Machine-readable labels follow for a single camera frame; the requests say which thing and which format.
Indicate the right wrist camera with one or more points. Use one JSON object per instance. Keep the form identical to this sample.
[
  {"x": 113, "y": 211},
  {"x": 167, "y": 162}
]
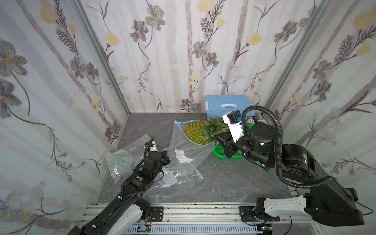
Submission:
[{"x": 233, "y": 120}]

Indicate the green plastic basket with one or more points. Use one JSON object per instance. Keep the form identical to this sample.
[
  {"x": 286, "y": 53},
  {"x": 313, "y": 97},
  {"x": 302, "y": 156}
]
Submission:
[{"x": 220, "y": 147}]

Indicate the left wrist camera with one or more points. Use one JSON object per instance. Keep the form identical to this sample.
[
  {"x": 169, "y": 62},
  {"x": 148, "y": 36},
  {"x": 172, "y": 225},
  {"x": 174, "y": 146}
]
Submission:
[{"x": 154, "y": 147}]

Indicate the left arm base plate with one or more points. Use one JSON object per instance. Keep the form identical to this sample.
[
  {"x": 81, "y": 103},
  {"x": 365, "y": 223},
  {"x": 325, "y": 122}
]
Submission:
[{"x": 154, "y": 214}]

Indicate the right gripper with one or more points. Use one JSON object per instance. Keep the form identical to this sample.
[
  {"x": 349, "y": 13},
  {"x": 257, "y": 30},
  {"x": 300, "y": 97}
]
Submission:
[{"x": 230, "y": 146}]

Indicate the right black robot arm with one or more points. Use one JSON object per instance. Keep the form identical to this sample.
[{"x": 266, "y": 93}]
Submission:
[{"x": 257, "y": 135}]

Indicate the blue zip bag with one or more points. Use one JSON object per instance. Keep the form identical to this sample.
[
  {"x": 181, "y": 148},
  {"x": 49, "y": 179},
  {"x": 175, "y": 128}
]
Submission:
[{"x": 186, "y": 155}]

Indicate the green zip bag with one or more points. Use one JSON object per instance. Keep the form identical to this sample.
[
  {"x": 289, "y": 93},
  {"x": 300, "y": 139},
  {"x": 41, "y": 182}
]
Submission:
[{"x": 123, "y": 161}]

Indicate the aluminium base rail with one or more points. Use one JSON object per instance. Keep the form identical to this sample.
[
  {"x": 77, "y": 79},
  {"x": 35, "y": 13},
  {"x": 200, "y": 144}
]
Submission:
[{"x": 220, "y": 219}]

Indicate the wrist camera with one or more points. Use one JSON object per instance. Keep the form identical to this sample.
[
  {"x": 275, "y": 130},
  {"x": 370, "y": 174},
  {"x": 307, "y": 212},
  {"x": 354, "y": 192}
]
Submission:
[
  {"x": 154, "y": 147},
  {"x": 233, "y": 120}
]

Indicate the blue lid storage box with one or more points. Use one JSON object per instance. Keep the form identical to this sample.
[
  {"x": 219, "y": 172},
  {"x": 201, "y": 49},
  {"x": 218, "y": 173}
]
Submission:
[{"x": 217, "y": 105}]

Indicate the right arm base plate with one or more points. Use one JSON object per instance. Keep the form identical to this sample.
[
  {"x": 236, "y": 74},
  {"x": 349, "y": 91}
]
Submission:
[{"x": 251, "y": 214}]

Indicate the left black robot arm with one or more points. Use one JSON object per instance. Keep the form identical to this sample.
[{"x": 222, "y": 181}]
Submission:
[{"x": 128, "y": 207}]

